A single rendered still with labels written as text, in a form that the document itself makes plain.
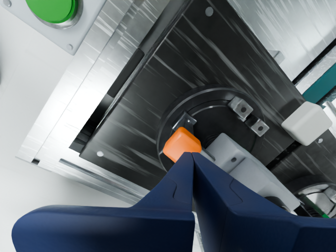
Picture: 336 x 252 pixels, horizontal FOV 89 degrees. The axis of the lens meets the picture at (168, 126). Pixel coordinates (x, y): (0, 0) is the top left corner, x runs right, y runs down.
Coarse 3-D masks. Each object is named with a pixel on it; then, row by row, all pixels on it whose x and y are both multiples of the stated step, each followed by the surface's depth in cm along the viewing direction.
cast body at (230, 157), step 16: (224, 144) 15; (224, 160) 14; (240, 160) 14; (256, 160) 16; (240, 176) 13; (256, 176) 12; (272, 176) 14; (256, 192) 12; (272, 192) 12; (288, 192) 13; (288, 208) 12
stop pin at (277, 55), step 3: (270, 51) 21; (273, 51) 21; (276, 51) 20; (279, 51) 20; (270, 54) 21; (273, 54) 20; (276, 54) 20; (279, 54) 20; (282, 54) 20; (273, 57) 20; (276, 57) 20; (279, 57) 20; (282, 57) 20; (276, 60) 20; (279, 60) 20; (282, 60) 20; (279, 63) 20
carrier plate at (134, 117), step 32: (192, 0) 16; (224, 0) 17; (192, 32) 17; (224, 32) 18; (160, 64) 18; (192, 64) 19; (224, 64) 19; (256, 64) 20; (128, 96) 19; (160, 96) 20; (256, 96) 22; (288, 96) 22; (96, 128) 22; (128, 128) 21; (96, 160) 22; (128, 160) 23
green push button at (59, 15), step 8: (32, 0) 14; (40, 0) 14; (48, 0) 14; (56, 0) 15; (64, 0) 15; (72, 0) 15; (32, 8) 15; (40, 8) 15; (48, 8) 15; (56, 8) 15; (64, 8) 15; (72, 8) 15; (40, 16) 15; (48, 16) 15; (56, 16) 15; (64, 16) 15; (72, 16) 16
